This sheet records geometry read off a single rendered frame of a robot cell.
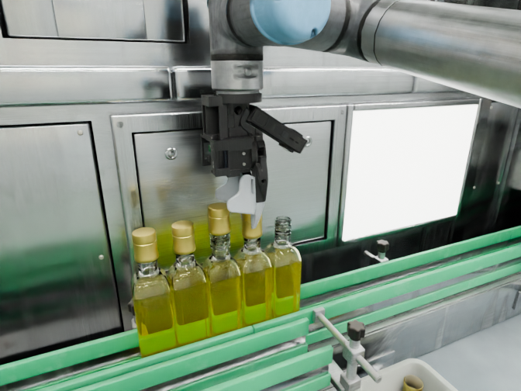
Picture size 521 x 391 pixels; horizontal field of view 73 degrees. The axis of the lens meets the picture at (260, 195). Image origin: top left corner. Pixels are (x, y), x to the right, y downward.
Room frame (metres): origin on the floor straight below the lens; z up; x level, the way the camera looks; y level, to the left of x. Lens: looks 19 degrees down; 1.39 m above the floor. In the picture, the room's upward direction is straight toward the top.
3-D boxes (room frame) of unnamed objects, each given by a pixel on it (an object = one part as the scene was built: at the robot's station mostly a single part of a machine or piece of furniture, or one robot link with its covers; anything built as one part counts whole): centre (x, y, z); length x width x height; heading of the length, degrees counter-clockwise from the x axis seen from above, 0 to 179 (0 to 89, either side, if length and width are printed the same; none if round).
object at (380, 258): (0.76, -0.28, 0.94); 0.07 x 0.04 x 0.13; 24
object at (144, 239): (0.48, 0.17, 1.14); 0.04 x 0.04 x 0.04
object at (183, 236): (0.50, 0.12, 1.14); 0.04 x 0.04 x 0.04
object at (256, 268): (0.55, 0.01, 0.99); 0.06 x 0.06 x 0.21; 25
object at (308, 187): (0.77, -0.16, 1.15); 0.90 x 0.03 x 0.34; 114
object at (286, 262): (0.57, -0.04, 0.99); 0.06 x 0.06 x 0.21; 24
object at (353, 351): (0.48, -0.14, 0.95); 0.17 x 0.03 x 0.12; 24
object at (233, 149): (0.54, 0.04, 1.30); 0.09 x 0.08 x 0.12; 115
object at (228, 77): (0.54, 0.03, 1.38); 0.08 x 0.08 x 0.05
